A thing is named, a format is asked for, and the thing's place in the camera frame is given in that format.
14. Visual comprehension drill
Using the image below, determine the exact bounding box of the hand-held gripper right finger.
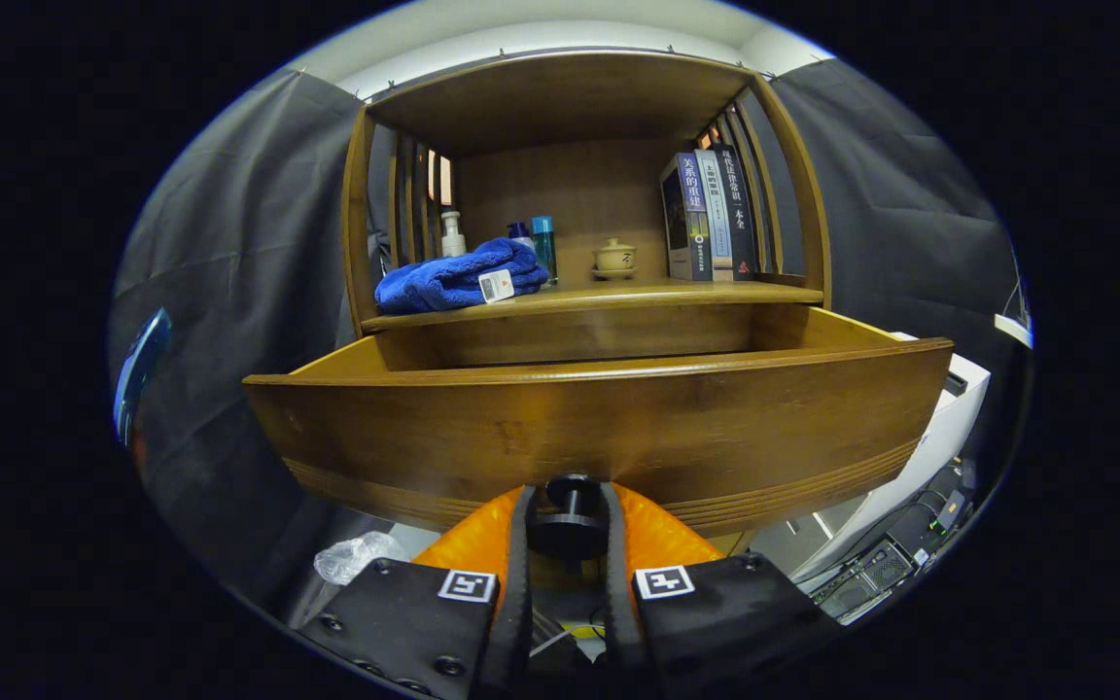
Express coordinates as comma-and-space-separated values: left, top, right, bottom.
601, 481, 848, 696

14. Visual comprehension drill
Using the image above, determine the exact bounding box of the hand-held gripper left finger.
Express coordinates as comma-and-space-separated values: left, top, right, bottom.
297, 483, 534, 700

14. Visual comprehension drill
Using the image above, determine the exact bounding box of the wooden drawer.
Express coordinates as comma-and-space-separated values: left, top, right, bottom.
244, 304, 955, 560

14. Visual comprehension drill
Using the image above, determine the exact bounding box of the wooden countertop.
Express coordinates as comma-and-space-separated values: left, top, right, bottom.
361, 277, 823, 333

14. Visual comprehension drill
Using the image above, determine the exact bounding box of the wooden cabinet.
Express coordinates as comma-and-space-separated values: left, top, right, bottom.
341, 51, 833, 336

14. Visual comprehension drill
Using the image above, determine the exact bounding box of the clear plastic bag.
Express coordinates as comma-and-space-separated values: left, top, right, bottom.
314, 531, 410, 587

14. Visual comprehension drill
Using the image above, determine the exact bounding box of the black computer case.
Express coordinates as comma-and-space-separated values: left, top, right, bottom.
808, 457, 979, 623

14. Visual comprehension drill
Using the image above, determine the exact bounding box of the blue towel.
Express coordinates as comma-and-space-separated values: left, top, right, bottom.
374, 237, 551, 314

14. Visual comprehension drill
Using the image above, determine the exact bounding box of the white table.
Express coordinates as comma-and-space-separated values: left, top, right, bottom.
788, 332, 992, 584

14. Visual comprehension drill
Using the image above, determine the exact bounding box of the teal clear bottle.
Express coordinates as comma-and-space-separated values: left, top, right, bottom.
531, 215, 559, 285

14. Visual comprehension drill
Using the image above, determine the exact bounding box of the beige lidded teacup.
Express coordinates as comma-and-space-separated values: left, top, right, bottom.
591, 237, 639, 281

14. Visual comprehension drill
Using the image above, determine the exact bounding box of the pale spine book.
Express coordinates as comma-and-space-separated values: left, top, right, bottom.
696, 148, 736, 283

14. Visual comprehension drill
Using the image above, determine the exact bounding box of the blue spine book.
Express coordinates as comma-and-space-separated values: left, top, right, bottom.
659, 152, 714, 283

